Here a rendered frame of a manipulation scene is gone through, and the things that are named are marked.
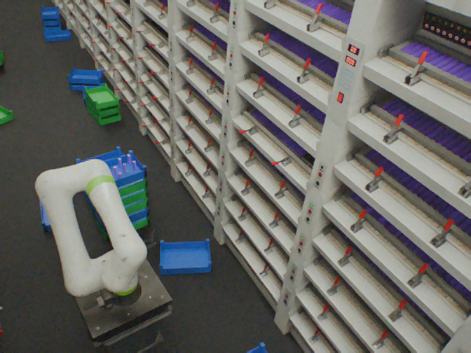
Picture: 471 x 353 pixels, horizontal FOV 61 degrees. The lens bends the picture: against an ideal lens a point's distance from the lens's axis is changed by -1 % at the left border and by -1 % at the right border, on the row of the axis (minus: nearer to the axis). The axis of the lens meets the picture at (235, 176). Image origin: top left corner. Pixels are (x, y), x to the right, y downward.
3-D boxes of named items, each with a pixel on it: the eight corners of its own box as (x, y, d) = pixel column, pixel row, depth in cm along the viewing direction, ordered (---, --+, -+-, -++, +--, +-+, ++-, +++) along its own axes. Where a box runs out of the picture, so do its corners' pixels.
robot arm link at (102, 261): (99, 281, 181) (92, 252, 169) (132, 268, 188) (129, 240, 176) (108, 303, 172) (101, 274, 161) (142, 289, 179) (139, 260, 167)
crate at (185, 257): (160, 274, 237) (159, 266, 232) (160, 248, 252) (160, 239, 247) (210, 272, 241) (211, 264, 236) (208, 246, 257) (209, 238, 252)
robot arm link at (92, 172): (76, 178, 171) (71, 157, 162) (106, 171, 176) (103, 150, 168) (88, 209, 160) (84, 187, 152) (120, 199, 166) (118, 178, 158)
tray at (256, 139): (307, 197, 165) (305, 182, 158) (233, 125, 204) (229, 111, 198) (345, 174, 170) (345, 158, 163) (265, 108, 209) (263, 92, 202)
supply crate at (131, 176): (99, 194, 228) (97, 183, 223) (85, 175, 240) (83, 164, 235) (147, 177, 243) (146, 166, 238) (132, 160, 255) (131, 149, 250)
